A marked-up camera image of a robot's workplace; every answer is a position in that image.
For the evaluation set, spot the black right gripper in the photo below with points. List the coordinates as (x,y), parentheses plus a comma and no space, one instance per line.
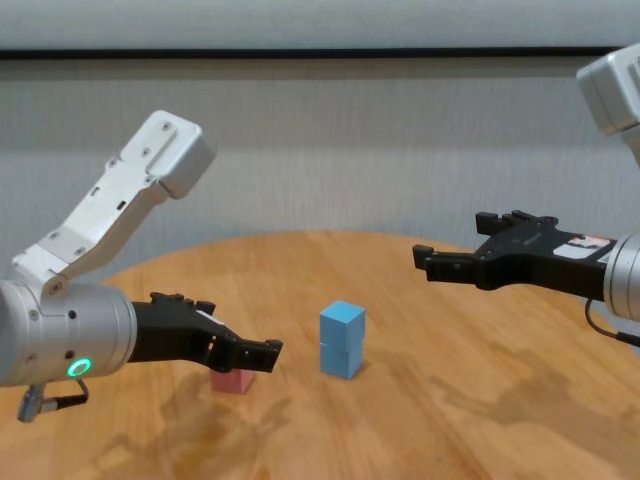
(540,260)

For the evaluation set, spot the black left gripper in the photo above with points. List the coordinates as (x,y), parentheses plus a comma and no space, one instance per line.
(175,335)

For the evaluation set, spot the blue cube block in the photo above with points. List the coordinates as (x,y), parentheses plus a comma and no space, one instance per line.
(342,322)
(340,361)

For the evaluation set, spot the pink cube block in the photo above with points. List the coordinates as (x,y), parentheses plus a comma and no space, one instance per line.
(237,383)

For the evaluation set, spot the black wall rail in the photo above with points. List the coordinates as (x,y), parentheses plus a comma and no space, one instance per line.
(320,53)

